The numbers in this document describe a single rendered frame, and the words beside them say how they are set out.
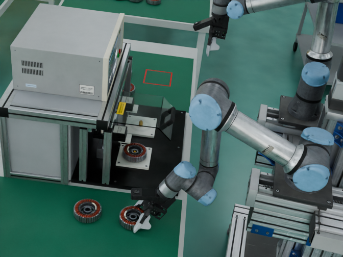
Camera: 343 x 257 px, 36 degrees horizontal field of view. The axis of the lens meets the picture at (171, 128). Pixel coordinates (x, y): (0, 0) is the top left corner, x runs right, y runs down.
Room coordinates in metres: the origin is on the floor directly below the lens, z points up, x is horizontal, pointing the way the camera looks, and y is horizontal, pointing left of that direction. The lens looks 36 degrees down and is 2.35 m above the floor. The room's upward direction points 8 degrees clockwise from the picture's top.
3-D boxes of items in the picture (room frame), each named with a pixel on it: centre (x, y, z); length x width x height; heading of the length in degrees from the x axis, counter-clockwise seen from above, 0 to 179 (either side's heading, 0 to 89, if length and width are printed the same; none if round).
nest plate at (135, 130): (2.16, 0.15, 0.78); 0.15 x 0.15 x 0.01; 0
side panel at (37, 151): (1.71, 0.55, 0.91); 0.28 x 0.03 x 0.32; 90
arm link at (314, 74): (2.09, -0.60, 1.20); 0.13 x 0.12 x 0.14; 165
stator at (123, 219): (1.53, 0.11, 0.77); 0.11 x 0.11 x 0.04
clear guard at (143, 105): (1.89, 0.16, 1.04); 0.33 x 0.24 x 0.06; 90
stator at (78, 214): (1.54, 0.29, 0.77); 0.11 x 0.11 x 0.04
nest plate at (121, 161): (1.92, 0.15, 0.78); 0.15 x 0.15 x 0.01; 0
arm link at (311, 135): (1.59, -0.53, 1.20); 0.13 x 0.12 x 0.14; 168
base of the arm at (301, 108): (2.08, -0.59, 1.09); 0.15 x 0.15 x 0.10
